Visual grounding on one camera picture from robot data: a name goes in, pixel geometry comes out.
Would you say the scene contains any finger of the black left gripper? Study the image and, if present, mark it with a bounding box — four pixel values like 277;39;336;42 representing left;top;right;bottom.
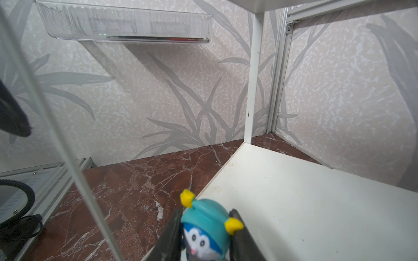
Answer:
1;82;32;137

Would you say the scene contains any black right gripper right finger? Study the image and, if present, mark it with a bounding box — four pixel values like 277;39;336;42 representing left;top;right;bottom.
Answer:
229;227;266;261

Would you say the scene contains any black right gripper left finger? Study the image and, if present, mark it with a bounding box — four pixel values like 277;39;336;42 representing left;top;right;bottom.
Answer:
144;208;183;261

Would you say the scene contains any blue cat figure teal hat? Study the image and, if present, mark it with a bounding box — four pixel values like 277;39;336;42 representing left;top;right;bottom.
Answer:
180;189;244;261

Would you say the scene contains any white two-tier metal shelf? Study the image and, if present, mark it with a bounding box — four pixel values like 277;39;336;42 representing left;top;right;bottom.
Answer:
0;0;418;261

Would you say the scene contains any clear plastic wall bin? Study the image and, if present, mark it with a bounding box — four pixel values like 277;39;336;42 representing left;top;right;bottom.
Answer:
35;1;213;44

